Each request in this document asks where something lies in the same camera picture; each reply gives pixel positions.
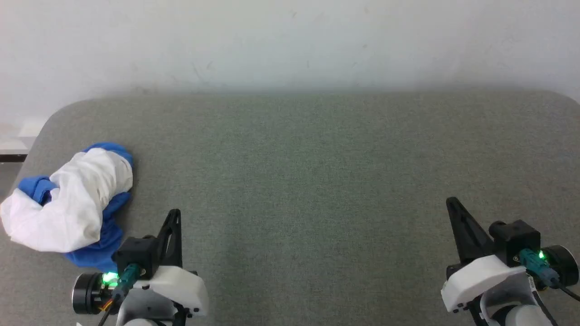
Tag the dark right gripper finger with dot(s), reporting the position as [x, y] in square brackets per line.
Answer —
[469, 240]

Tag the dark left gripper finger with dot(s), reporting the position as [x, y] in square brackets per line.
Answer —
[174, 249]

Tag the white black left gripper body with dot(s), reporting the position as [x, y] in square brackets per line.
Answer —
[176, 285]

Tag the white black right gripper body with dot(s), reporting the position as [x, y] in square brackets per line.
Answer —
[480, 276]

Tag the white and blue shirt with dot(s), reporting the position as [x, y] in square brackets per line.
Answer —
[77, 203]

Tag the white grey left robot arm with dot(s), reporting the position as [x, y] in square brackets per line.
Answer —
[145, 310]

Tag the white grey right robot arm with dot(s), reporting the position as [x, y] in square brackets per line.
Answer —
[521, 317]

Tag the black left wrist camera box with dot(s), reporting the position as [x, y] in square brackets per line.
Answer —
[136, 253]

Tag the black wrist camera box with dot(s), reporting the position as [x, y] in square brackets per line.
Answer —
[514, 240]
[136, 253]

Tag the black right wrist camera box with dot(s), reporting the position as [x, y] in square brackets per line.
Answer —
[514, 240]

